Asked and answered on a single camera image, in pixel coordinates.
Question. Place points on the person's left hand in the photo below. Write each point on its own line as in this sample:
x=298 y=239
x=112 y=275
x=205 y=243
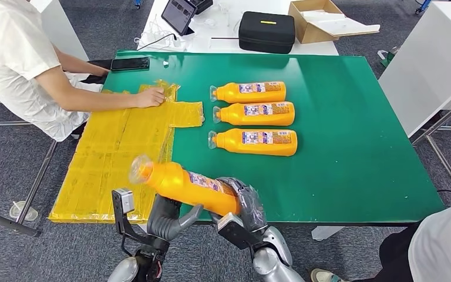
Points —
x=102 y=72

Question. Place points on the person's right hand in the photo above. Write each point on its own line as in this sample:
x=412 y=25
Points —
x=151 y=97

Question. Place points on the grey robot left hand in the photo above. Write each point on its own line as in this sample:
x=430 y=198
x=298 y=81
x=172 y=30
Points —
x=165 y=222

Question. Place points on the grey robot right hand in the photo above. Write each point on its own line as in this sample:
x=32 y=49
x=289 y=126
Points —
x=250 y=206

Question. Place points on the orange detergent bottle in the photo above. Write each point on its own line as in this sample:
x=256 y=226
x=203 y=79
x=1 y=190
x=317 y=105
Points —
x=256 y=120
x=249 y=97
x=256 y=150
x=171 y=183

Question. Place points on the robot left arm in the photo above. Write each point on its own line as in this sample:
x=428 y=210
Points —
x=122 y=270

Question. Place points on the person's right forearm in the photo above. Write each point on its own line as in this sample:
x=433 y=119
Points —
x=101 y=103

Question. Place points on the person's left forearm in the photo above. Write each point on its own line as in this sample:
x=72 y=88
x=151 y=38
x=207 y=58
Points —
x=81 y=64

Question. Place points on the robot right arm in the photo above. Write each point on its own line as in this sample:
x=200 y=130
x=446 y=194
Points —
x=276 y=264

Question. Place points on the black smartphone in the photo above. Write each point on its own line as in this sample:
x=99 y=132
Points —
x=130 y=64

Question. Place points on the white cabinet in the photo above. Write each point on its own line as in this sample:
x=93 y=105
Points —
x=64 y=35

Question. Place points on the white table foot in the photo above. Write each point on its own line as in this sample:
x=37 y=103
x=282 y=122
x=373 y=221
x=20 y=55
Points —
x=326 y=232

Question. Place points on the dark tablet on stand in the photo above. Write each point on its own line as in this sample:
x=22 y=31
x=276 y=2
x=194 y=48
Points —
x=178 y=13

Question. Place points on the person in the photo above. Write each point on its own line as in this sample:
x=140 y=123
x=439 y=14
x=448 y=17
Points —
x=7 y=58
x=443 y=249

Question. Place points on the black box device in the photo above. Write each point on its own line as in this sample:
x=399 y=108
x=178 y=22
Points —
x=202 y=4

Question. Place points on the chrome crossbar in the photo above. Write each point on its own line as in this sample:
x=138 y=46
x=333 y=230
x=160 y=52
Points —
x=3 y=123

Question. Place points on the chrome table leg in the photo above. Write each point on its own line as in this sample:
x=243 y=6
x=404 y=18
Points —
x=38 y=180

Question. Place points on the black carrying case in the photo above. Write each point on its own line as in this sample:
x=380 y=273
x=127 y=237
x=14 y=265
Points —
x=266 y=35

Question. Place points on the clear plastic cup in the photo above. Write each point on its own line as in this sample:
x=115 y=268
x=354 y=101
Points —
x=23 y=212

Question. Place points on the dark metal floor bar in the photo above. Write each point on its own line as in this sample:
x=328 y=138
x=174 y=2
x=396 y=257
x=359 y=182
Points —
x=7 y=222

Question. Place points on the brown cardboard box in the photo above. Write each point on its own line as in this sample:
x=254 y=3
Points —
x=315 y=35

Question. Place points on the green white floor object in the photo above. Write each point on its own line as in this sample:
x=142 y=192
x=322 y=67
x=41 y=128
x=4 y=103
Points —
x=389 y=58

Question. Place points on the white paper sheet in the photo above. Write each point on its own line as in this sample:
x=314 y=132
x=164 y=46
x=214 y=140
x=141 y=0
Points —
x=346 y=25

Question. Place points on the white side table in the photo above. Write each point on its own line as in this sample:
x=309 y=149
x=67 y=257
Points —
x=435 y=58

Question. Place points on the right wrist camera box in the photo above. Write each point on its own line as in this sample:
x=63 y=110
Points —
x=233 y=233

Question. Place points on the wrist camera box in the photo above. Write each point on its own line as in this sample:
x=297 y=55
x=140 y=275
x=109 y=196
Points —
x=233 y=233
x=122 y=200

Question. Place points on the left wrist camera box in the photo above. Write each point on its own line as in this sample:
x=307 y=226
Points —
x=122 y=200

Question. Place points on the blue frame foot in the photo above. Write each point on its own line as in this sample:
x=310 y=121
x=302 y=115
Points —
x=137 y=3
x=424 y=6

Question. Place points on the chrome table frame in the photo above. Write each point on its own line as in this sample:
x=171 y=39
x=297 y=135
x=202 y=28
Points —
x=443 y=118

